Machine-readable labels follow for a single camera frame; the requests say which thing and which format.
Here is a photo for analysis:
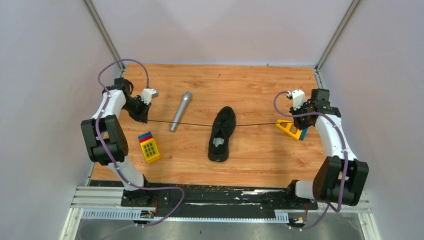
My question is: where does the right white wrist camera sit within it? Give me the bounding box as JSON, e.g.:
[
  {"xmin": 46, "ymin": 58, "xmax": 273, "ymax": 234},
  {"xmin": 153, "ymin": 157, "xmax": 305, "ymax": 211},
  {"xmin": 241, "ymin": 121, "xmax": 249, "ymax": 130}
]
[{"xmin": 286, "ymin": 88, "xmax": 307, "ymax": 111}]

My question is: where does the colourful toy block stack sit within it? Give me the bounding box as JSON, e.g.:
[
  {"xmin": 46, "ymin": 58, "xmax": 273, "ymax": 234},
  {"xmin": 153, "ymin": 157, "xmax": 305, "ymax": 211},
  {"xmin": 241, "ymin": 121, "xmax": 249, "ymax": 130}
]
[{"xmin": 138, "ymin": 131, "xmax": 161, "ymax": 164}]

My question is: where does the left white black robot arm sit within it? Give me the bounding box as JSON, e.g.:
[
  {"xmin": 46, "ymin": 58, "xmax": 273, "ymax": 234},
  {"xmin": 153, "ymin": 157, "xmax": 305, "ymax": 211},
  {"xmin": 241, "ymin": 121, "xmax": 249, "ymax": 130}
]
[{"xmin": 80, "ymin": 77, "xmax": 159, "ymax": 207}]

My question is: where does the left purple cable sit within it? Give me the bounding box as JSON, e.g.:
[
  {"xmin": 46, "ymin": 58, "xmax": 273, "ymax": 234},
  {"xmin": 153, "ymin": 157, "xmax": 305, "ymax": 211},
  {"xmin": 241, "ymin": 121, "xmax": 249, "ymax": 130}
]
[{"xmin": 95, "ymin": 58, "xmax": 186, "ymax": 229}]

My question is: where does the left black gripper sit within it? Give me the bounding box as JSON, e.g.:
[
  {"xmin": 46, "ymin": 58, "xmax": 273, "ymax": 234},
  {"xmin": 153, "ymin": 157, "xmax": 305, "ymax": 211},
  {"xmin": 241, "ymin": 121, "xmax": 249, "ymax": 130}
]
[{"xmin": 121, "ymin": 97, "xmax": 151, "ymax": 125}]

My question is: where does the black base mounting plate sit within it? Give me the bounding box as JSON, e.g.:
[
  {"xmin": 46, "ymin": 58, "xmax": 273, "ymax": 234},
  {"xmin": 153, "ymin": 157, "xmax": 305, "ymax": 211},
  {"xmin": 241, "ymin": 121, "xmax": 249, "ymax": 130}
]
[{"xmin": 88, "ymin": 180, "xmax": 318, "ymax": 223}]

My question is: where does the aluminium frame rail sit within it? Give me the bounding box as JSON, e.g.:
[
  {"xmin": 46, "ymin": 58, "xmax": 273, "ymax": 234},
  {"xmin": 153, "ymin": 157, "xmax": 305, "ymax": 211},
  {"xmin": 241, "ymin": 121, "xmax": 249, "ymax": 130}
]
[{"xmin": 59, "ymin": 187, "xmax": 382, "ymax": 240}]

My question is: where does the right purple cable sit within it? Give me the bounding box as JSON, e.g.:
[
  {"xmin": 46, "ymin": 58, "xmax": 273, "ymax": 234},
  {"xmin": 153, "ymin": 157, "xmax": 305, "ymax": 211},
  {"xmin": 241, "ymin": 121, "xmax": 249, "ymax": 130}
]
[{"xmin": 273, "ymin": 91, "xmax": 350, "ymax": 232}]

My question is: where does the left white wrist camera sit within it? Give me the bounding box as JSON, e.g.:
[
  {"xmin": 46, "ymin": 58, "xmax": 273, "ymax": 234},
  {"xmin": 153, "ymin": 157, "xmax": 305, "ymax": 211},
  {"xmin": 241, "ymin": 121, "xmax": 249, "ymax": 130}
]
[{"xmin": 140, "ymin": 87, "xmax": 159, "ymax": 105}]

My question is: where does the silver microphone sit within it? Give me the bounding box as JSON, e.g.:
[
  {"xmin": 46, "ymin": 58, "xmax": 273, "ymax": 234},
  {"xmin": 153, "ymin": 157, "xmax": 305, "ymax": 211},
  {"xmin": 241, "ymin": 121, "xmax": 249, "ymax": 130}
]
[{"xmin": 169, "ymin": 91, "xmax": 193, "ymax": 133}]

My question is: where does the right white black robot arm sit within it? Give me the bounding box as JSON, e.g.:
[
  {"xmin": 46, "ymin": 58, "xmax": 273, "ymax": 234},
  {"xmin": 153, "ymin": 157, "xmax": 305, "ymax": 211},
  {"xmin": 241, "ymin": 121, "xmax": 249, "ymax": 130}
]
[{"xmin": 285, "ymin": 88, "xmax": 369, "ymax": 209}]

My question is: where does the black sneaker shoe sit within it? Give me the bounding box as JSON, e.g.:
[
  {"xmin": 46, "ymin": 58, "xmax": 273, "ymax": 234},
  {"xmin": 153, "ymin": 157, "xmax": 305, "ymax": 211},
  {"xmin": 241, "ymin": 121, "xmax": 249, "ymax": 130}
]
[{"xmin": 208, "ymin": 106, "xmax": 236, "ymax": 162}]

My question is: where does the black shoelace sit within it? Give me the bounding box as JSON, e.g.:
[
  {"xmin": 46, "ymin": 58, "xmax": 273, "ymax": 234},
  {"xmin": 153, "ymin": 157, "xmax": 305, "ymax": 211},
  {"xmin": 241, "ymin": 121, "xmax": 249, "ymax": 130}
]
[{"xmin": 148, "ymin": 120, "xmax": 294, "ymax": 127}]

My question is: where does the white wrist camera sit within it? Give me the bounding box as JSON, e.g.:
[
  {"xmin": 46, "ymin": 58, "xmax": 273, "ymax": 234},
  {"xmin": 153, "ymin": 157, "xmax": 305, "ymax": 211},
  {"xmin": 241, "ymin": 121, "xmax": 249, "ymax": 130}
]
[
  {"xmin": 286, "ymin": 88, "xmax": 307, "ymax": 111},
  {"xmin": 140, "ymin": 87, "xmax": 159, "ymax": 105}
]

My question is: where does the yellow triangular toy piece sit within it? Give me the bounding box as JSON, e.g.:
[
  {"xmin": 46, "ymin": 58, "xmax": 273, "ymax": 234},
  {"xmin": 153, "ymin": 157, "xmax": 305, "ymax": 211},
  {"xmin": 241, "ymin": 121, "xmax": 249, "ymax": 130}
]
[{"xmin": 275, "ymin": 119, "xmax": 308, "ymax": 141}]

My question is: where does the purple cable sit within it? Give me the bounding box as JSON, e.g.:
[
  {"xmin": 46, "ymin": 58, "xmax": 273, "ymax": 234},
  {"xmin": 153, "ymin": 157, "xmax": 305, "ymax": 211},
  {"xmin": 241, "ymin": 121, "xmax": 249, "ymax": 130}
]
[
  {"xmin": 95, "ymin": 58, "xmax": 186, "ymax": 229},
  {"xmin": 273, "ymin": 91, "xmax": 350, "ymax": 232}
]

